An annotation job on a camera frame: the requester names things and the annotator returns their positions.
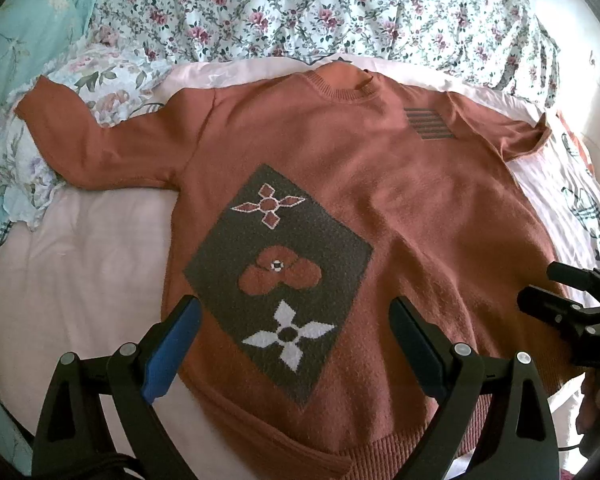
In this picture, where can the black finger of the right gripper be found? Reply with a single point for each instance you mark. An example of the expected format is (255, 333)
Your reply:
(549, 308)

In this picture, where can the small floral white quilt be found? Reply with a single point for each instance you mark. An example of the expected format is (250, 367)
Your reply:
(499, 44)

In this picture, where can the large rose print pillow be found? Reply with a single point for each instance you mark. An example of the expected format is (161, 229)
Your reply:
(92, 84)

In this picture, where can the orange fabric at bed edge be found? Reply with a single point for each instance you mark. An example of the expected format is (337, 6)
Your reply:
(578, 146)

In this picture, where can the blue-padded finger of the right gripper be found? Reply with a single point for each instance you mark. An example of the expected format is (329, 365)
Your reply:
(580, 279)

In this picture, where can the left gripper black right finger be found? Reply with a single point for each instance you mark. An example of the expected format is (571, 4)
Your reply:
(517, 440)

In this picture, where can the rust orange knit sweater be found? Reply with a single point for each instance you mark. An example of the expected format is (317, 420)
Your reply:
(307, 203)

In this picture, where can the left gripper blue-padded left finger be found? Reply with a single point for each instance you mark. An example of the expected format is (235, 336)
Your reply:
(97, 420)

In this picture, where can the right hand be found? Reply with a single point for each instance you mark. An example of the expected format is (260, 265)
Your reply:
(590, 407)

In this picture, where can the pink heart-print bed sheet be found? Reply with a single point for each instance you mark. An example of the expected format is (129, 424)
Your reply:
(89, 278)

